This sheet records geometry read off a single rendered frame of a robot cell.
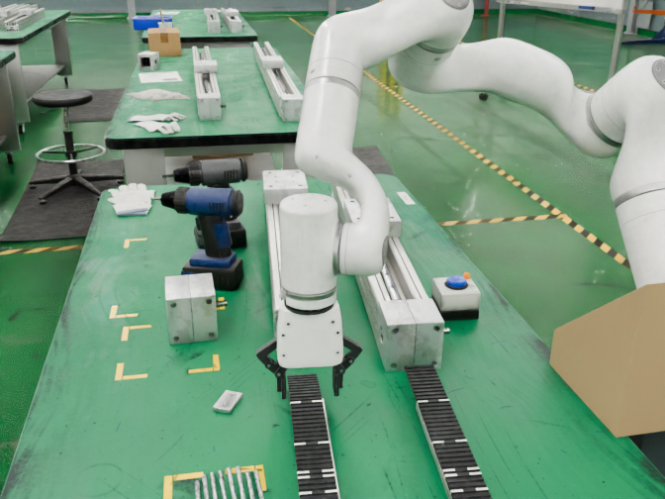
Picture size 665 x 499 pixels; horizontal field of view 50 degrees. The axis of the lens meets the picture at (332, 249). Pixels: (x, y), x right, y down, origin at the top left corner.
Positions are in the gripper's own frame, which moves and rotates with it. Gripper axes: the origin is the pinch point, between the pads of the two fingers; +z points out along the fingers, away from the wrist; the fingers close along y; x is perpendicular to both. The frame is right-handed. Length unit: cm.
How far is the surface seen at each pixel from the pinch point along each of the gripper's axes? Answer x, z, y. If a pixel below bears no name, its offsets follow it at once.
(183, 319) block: 22.5, -1.1, -21.6
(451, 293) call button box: 26.3, -2.1, 30.1
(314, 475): -20.2, 0.5, -1.0
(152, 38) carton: 391, -8, -70
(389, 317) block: 11.6, -5.6, 14.8
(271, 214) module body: 68, -5, -4
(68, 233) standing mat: 277, 80, -109
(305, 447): -13.8, 0.8, -1.8
